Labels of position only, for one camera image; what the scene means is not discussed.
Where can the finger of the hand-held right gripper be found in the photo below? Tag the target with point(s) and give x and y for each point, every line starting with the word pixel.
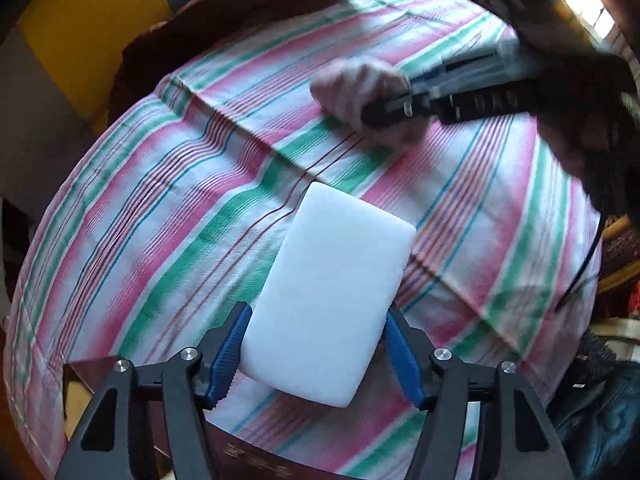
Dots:
pixel 395 112
pixel 460 67

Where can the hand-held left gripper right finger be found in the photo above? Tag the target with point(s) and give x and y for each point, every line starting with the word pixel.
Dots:
pixel 402 360

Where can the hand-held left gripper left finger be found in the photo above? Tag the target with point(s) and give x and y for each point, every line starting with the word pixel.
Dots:
pixel 227 360

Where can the pink white striped cloth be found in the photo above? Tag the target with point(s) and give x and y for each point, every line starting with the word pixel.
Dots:
pixel 350 90

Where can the white foam block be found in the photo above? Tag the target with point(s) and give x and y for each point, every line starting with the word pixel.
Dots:
pixel 330 285

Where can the yellow box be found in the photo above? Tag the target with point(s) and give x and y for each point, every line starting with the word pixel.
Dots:
pixel 300 465

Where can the small side window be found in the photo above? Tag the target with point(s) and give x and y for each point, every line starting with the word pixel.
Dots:
pixel 590 10

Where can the striped bedsheet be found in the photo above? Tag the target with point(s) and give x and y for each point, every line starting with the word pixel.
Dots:
pixel 150 210

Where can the maroon padded jacket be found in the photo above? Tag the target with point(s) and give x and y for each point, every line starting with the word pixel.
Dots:
pixel 225 10

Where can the black padded coat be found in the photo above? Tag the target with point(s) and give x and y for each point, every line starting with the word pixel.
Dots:
pixel 600 420

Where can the wicker chair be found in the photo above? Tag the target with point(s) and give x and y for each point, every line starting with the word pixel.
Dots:
pixel 622 280

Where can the grey yellow blue sofa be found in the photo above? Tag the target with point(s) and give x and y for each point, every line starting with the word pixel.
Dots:
pixel 90 15

